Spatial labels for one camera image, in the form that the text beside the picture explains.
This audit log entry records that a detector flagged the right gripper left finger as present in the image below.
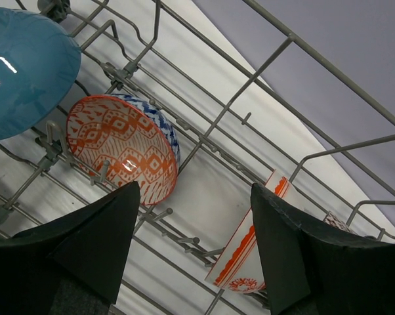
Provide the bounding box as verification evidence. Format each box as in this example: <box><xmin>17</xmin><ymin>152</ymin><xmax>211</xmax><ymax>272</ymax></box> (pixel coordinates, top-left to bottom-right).
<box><xmin>0</xmin><ymin>182</ymin><xmax>140</xmax><ymax>314</ymax></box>

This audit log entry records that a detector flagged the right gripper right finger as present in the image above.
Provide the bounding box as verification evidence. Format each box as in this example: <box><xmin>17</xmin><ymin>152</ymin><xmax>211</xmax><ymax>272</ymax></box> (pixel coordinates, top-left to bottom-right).
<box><xmin>251</xmin><ymin>183</ymin><xmax>395</xmax><ymax>314</ymax></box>

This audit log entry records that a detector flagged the grey patterned bowl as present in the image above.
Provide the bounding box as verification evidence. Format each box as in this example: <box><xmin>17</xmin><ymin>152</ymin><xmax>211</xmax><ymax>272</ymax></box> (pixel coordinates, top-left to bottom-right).
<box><xmin>323</xmin><ymin>211</ymin><xmax>356</xmax><ymax>235</ymax></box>

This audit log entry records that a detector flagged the orange floral bowl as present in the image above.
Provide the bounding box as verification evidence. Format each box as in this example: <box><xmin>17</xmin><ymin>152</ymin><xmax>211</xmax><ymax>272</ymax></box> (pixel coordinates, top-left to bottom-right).
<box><xmin>205</xmin><ymin>169</ymin><xmax>302</xmax><ymax>293</ymax></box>

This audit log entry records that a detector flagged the red patterned bowl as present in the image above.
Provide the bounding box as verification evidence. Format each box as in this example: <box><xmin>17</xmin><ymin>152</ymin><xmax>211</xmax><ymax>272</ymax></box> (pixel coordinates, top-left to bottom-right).
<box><xmin>66</xmin><ymin>93</ymin><xmax>181</xmax><ymax>205</ymax></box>

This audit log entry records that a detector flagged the grey wire dish rack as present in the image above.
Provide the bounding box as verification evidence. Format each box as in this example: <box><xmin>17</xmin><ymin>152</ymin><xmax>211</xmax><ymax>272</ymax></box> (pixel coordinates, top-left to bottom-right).
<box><xmin>0</xmin><ymin>1</ymin><xmax>395</xmax><ymax>314</ymax></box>

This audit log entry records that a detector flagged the plain blue bowl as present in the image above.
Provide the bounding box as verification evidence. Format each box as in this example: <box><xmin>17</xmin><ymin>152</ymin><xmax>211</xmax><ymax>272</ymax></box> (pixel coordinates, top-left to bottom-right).
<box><xmin>0</xmin><ymin>7</ymin><xmax>81</xmax><ymax>140</ymax></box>

